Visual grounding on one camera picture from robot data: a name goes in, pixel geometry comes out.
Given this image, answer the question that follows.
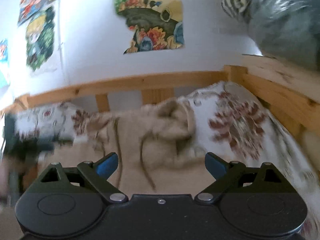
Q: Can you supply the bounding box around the wooden bed frame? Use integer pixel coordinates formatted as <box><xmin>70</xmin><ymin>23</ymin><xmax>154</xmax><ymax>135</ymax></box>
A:
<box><xmin>1</xmin><ymin>55</ymin><xmax>319</xmax><ymax>137</ymax></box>

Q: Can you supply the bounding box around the grey plastic storage bag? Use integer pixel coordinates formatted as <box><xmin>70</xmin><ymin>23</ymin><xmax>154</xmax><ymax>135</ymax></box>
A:
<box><xmin>246</xmin><ymin>0</ymin><xmax>319</xmax><ymax>71</ymax></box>

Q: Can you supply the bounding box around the green yellow wall poster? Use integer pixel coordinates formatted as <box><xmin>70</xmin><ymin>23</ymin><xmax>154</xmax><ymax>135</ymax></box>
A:
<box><xmin>25</xmin><ymin>5</ymin><xmax>55</xmax><ymax>72</ymax></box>

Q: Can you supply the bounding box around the beige hooded garment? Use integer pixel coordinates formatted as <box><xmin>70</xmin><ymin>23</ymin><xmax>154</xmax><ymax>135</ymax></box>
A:
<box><xmin>39</xmin><ymin>98</ymin><xmax>213</xmax><ymax>196</ymax></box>

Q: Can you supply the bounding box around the floral white bed cover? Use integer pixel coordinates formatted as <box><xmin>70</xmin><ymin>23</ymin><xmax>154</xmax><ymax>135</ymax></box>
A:
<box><xmin>17</xmin><ymin>81</ymin><xmax>319</xmax><ymax>239</ymax></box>

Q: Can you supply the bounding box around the colourful floral wall poster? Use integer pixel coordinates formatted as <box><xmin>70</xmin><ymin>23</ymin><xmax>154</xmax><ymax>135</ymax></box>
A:
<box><xmin>114</xmin><ymin>0</ymin><xmax>184</xmax><ymax>54</ymax></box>

